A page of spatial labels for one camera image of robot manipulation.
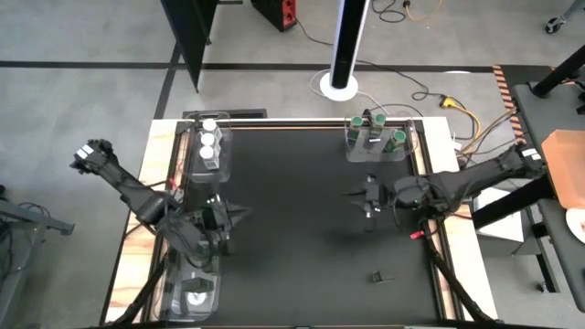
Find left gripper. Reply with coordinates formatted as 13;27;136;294
191;195;252;256

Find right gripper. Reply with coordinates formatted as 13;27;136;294
342;172;433;233

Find green-lid spice jar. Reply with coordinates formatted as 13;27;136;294
347;114;366;143
383;129;409;154
368;112;388;138

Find clear plastic bin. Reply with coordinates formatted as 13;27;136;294
345;113;420;165
185;111;233;184
150;231;224;324

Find black table mat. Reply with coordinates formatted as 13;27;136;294
175;127;447;326

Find black floor box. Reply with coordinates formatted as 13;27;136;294
182;108;269;121

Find white box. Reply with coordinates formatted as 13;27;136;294
473;185;526;246

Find black beam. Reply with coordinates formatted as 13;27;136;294
472;175;557;231

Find white pole base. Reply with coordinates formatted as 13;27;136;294
318;0;371;102

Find orange black striped strip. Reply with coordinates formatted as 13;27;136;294
492;65;540;182

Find grey side table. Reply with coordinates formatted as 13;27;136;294
511;63;585;316

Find black partition panel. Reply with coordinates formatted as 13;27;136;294
159;0;219;94

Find orange plastic tub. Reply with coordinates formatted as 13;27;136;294
541;129;585;210

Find grey metal stand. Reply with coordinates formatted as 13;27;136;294
0;182;77;329

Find white plate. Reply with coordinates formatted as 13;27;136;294
565;207;585;246

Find black computer case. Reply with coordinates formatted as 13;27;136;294
250;0;299;33

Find black pole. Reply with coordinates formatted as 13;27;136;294
532;43;585;100

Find black caster wheel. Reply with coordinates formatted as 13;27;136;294
544;16;567;36

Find black table frame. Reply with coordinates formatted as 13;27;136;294
102;116;499;329

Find black cable sleeve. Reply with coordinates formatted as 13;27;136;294
418;217;497;326
107;253;177;328

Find coiled black cable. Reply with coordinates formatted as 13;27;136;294
370;0;408;24

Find orange cable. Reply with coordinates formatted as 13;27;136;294
404;0;444;23

